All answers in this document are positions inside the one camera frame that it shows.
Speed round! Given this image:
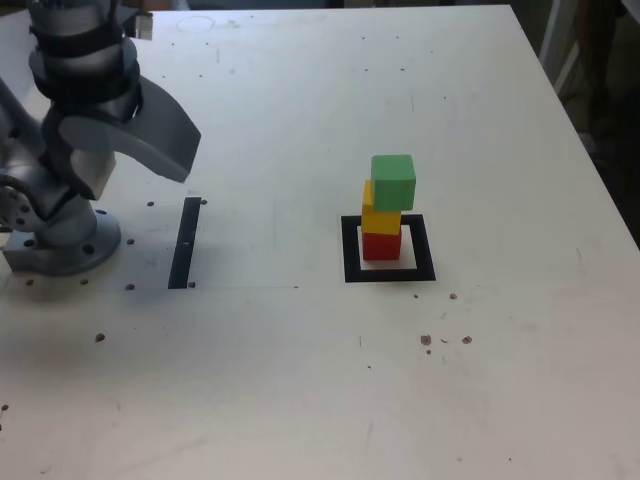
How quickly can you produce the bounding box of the gripper-mounted camera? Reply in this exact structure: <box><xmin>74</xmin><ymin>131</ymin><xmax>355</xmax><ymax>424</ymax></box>
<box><xmin>119</xmin><ymin>9</ymin><xmax>154</xmax><ymax>42</ymax></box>

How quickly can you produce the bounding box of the red cube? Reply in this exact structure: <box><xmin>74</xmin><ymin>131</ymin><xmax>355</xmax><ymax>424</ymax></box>
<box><xmin>362</xmin><ymin>230</ymin><xmax>403</xmax><ymax>262</ymax></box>

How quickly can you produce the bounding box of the white frame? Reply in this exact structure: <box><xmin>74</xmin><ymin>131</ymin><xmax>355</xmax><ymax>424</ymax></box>
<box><xmin>537</xmin><ymin>0</ymin><xmax>584</xmax><ymax>97</ymax></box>

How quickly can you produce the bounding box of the green cube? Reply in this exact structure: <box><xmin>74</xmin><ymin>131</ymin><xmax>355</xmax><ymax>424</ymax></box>
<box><xmin>370</xmin><ymin>153</ymin><xmax>418</xmax><ymax>213</ymax></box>

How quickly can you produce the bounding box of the yellow cube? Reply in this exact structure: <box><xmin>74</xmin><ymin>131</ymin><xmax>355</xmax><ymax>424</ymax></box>
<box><xmin>360</xmin><ymin>179</ymin><xmax>402</xmax><ymax>236</ymax></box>

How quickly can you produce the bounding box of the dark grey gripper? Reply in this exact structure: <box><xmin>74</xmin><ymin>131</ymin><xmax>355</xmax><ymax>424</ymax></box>
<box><xmin>41</xmin><ymin>73</ymin><xmax>203</xmax><ymax>201</ymax></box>

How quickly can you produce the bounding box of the black tape strip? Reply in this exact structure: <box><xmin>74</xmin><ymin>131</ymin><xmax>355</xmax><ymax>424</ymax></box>
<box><xmin>167</xmin><ymin>196</ymin><xmax>202</xmax><ymax>291</ymax></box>

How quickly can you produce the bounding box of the black tape square outline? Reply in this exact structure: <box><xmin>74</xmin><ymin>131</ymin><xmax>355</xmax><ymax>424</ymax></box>
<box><xmin>340</xmin><ymin>213</ymin><xmax>437</xmax><ymax>284</ymax></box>

